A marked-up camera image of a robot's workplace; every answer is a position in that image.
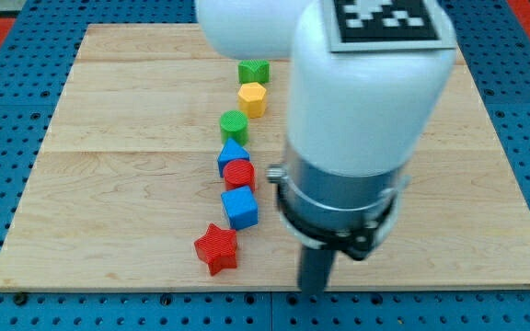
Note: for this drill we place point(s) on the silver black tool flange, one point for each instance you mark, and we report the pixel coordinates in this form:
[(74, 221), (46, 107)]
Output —
[(330, 212)]

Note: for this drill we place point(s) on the blue cube block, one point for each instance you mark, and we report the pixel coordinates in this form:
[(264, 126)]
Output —
[(240, 208)]

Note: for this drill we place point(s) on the blue triangle block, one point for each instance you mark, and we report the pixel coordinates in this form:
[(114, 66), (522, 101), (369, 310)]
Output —
[(231, 151)]

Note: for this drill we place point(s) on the red star block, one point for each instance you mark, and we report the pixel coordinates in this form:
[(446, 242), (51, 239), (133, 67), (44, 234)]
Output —
[(217, 248)]

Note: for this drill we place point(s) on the yellow hexagon block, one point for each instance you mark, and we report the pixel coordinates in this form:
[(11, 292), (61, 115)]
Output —
[(252, 99)]

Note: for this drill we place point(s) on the wooden board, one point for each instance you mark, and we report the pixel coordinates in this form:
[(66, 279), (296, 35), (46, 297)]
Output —
[(126, 180)]

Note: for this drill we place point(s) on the black white fiducial marker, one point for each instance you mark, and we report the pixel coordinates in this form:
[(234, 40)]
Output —
[(386, 25)]

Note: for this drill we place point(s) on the red cylinder block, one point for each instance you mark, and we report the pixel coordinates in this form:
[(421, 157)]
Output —
[(239, 173)]

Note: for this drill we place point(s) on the green heart block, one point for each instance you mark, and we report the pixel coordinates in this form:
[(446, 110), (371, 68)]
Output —
[(253, 71)]

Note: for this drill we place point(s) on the green cylinder block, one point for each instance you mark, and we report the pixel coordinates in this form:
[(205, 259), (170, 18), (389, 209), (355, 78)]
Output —
[(234, 125)]

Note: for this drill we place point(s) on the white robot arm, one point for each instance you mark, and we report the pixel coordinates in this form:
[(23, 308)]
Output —
[(365, 77)]

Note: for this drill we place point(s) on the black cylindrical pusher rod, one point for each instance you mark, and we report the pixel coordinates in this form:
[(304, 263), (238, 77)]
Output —
[(314, 269)]

